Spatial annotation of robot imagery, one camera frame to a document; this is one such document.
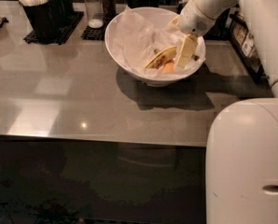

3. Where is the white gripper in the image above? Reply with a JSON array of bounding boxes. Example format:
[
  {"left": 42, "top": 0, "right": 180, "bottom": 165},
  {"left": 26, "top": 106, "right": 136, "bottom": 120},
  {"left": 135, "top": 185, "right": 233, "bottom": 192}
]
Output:
[{"left": 165, "top": 4, "right": 215, "bottom": 68}]

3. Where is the yellow banana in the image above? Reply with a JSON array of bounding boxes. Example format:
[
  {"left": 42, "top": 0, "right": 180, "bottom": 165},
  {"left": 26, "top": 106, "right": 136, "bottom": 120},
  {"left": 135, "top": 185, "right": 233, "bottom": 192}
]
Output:
[{"left": 145, "top": 45, "right": 200, "bottom": 70}]

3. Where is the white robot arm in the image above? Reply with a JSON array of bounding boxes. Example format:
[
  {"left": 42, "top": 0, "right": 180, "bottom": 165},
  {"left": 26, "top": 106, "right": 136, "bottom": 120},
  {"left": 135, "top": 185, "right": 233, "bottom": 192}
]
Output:
[{"left": 179, "top": 0, "right": 278, "bottom": 224}]

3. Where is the white ceramic bowl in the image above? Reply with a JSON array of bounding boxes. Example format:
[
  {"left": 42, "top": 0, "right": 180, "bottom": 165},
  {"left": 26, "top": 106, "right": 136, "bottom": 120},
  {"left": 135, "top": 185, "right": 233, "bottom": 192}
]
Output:
[{"left": 104, "top": 7, "right": 207, "bottom": 88}]

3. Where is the small orange fruit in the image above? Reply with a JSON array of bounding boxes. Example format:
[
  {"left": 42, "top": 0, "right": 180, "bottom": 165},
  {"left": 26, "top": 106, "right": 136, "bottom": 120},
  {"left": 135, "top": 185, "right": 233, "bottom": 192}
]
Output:
[{"left": 161, "top": 62, "right": 174, "bottom": 74}]

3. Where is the white paper liner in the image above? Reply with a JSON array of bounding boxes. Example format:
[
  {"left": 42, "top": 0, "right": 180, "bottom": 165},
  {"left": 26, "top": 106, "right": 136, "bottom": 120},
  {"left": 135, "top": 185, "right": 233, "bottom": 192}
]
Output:
[{"left": 109, "top": 6, "right": 206, "bottom": 78}]

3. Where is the black condiment rack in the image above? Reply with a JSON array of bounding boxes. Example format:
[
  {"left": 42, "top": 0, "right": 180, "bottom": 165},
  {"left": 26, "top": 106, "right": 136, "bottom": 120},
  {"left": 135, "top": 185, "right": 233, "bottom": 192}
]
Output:
[{"left": 229, "top": 11, "right": 267, "bottom": 83}]

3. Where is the glass pepper grinder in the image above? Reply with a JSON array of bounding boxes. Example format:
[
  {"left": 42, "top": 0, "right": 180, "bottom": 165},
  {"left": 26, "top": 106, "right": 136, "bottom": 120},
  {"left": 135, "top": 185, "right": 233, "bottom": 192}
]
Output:
[{"left": 101, "top": 0, "right": 116, "bottom": 20}]

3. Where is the glass salt shaker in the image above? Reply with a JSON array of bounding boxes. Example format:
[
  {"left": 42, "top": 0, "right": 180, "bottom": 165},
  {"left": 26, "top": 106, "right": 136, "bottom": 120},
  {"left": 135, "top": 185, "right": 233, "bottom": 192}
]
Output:
[{"left": 84, "top": 0, "right": 104, "bottom": 29}]

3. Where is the rear black cutlery holder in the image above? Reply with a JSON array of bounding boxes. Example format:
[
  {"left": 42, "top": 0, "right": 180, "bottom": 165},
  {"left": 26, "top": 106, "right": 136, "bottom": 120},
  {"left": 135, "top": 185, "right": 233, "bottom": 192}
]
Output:
[{"left": 49, "top": 0, "right": 74, "bottom": 27}]

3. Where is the black cutlery holder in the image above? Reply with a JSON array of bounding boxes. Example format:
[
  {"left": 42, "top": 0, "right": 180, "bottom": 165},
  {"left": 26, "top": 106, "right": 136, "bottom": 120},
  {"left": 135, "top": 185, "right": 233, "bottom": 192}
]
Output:
[
  {"left": 23, "top": 2, "right": 58, "bottom": 43},
  {"left": 49, "top": 0, "right": 74, "bottom": 27}
]

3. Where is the front black cutlery holder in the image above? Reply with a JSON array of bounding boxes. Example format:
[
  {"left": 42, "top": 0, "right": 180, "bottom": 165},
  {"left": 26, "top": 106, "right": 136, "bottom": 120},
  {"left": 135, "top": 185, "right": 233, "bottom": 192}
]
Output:
[{"left": 23, "top": 2, "right": 58, "bottom": 43}]

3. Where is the black mesh mat left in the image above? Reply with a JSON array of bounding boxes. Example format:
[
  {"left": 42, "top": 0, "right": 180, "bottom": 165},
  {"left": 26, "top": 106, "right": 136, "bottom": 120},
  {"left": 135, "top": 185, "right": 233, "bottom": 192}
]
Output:
[{"left": 23, "top": 10, "right": 85, "bottom": 46}]

